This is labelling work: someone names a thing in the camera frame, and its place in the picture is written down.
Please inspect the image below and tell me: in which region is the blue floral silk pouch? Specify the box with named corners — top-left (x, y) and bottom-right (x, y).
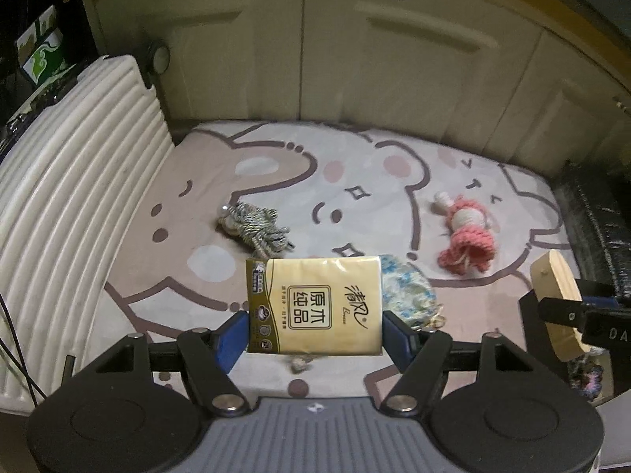
top-left (380, 254), bottom-right (446, 330)

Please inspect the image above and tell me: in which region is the dark brown crochet bundle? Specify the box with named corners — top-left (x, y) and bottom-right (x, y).
top-left (567, 347), bottom-right (605, 402)

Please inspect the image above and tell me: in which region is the oval wooden box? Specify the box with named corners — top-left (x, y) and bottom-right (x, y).
top-left (530, 250), bottom-right (590, 362)

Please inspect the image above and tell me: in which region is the grey crochet mouse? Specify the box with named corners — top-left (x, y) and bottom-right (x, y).
top-left (289, 356), bottom-right (312, 375)

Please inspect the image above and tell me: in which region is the yellow tissue pack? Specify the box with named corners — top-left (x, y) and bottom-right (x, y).
top-left (246, 256), bottom-right (383, 356)

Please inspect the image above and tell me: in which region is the grey twisted rope bundle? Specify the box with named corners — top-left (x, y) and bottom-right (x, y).
top-left (216, 201), bottom-right (297, 260)

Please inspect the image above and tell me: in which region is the pink white crochet doll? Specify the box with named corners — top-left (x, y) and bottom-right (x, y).
top-left (434, 192), bottom-right (496, 276)

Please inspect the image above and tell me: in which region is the black gift box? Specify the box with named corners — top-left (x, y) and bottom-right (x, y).
top-left (519, 289), bottom-right (614, 406)

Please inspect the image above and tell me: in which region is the cartoon bear bed sheet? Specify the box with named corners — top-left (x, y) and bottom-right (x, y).
top-left (83, 119), bottom-right (583, 400)

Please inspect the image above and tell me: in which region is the cream ribbed suitcase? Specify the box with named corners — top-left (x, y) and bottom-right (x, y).
top-left (1, 56), bottom-right (173, 415)

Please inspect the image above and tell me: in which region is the suitcase wheel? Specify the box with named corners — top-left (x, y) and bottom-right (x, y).
top-left (147, 41), bottom-right (171, 75)

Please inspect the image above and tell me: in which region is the cream cabinet front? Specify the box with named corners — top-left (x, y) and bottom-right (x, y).
top-left (81, 0), bottom-right (630, 175)

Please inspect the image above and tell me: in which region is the green white box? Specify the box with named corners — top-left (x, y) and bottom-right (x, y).
top-left (15, 6), bottom-right (67, 88)

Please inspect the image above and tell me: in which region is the black cable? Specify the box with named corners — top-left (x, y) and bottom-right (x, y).
top-left (0, 289), bottom-right (50, 405)

